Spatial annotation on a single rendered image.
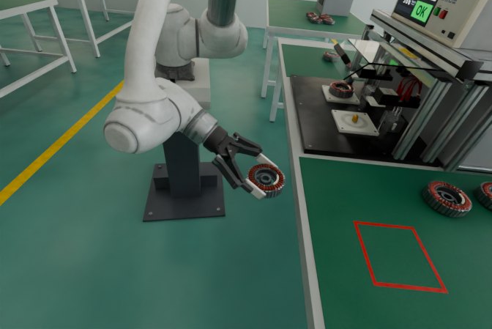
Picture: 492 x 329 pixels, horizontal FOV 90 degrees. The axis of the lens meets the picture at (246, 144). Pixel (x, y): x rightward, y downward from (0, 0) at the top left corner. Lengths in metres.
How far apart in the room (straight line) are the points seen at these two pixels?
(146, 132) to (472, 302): 0.76
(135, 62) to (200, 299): 1.10
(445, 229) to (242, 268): 0.92
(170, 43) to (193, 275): 1.08
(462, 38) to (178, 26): 0.92
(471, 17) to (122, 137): 0.91
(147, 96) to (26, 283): 1.28
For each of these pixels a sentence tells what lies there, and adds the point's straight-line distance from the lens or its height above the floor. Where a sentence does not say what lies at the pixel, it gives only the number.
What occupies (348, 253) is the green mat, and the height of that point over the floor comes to 0.75.
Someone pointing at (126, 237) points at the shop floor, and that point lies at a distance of 1.59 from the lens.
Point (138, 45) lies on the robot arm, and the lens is 0.56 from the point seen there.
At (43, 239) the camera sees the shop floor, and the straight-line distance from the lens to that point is 1.76.
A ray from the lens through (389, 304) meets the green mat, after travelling 0.66.
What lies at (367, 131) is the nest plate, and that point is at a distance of 1.05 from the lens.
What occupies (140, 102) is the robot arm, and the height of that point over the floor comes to 1.03.
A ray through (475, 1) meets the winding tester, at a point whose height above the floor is 1.23.
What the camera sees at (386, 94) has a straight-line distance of 1.03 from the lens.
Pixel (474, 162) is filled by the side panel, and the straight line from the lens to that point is 1.12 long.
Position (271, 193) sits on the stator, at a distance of 0.70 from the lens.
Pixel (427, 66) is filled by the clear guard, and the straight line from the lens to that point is 0.91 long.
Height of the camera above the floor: 1.29
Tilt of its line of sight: 39 degrees down
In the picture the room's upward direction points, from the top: 6 degrees clockwise
